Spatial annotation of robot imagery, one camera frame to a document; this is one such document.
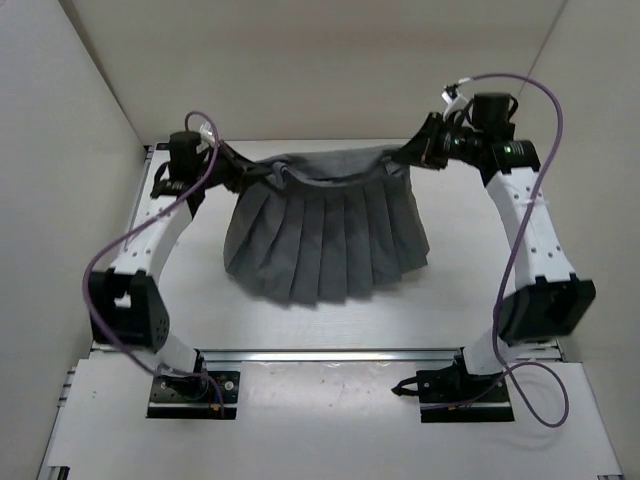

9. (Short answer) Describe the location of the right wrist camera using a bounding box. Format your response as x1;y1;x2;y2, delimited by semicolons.
442;80;519;139

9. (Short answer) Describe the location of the grey pleated skirt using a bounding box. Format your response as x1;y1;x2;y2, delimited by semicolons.
223;144;430;305

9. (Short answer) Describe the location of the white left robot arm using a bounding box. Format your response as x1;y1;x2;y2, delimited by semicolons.
82;132;268;398

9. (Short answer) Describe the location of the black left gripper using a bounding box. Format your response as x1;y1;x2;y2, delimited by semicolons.
198;135;273;190

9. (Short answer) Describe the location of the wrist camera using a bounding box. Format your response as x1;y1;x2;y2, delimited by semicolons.
442;80;519;139
150;131;213;199

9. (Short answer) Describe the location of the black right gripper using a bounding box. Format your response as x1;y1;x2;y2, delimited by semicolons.
391;112;482;171

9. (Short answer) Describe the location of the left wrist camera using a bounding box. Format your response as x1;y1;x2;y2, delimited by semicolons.
150;131;213;199

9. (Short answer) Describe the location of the aluminium table edge rail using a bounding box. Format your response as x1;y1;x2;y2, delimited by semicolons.
202;349;457;363

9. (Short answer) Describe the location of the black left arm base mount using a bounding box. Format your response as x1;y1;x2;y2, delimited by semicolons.
146;359;241;421

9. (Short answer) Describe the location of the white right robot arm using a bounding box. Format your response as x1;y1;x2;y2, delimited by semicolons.
392;113;596;401

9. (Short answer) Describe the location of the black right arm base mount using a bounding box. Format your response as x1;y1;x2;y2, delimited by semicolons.
391;365;515;424

